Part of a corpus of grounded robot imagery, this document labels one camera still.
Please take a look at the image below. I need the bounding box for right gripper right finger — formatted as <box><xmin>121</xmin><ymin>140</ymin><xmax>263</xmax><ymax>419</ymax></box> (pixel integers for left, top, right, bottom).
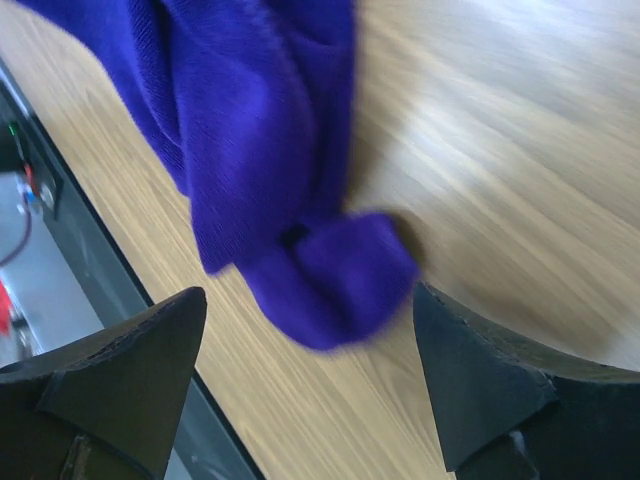
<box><xmin>413</xmin><ymin>284</ymin><xmax>639</xmax><ymax>479</ymax></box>

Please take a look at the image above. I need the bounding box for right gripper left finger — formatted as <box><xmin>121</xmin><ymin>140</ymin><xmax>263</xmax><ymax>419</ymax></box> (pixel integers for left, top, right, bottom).
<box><xmin>1</xmin><ymin>287</ymin><xmax>207</xmax><ymax>479</ymax></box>

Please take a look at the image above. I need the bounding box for purple towel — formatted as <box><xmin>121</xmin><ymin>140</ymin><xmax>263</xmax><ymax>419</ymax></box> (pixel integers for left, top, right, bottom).
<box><xmin>28</xmin><ymin>1</ymin><xmax>419</xmax><ymax>351</ymax></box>

